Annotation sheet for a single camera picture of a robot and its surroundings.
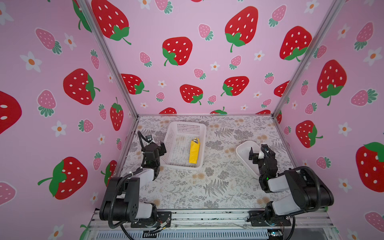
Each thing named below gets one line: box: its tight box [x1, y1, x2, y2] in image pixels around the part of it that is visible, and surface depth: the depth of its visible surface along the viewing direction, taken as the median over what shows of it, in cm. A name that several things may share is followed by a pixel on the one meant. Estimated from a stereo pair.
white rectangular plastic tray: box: [235, 141, 262, 178], surface depth 92 cm
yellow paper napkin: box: [189, 137, 201, 164], surface depth 99 cm
